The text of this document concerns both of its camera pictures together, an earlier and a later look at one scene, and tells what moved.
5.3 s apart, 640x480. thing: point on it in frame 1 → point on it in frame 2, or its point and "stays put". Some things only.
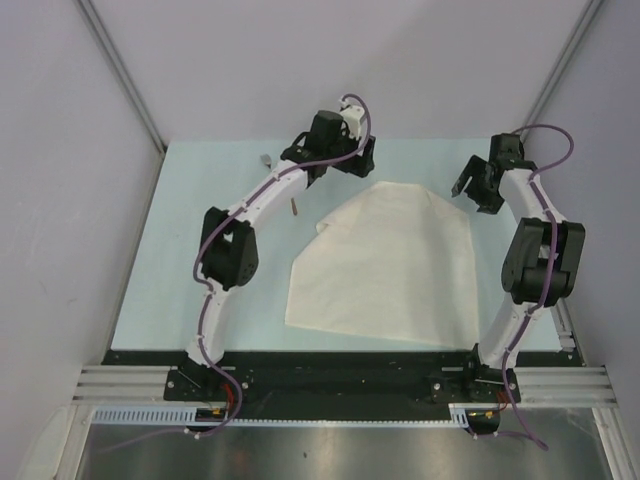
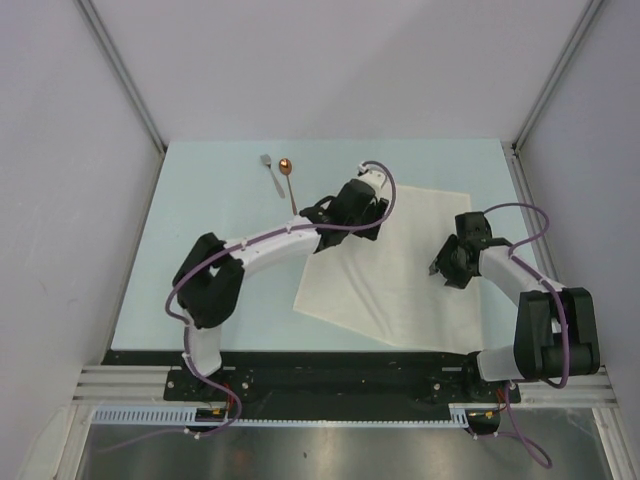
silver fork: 266,159 stays put
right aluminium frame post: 562,63 stays put
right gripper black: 488,203 → 455,279
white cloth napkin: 394,262 stays put
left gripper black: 358,165 → 376,210
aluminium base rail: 121,384 stays put
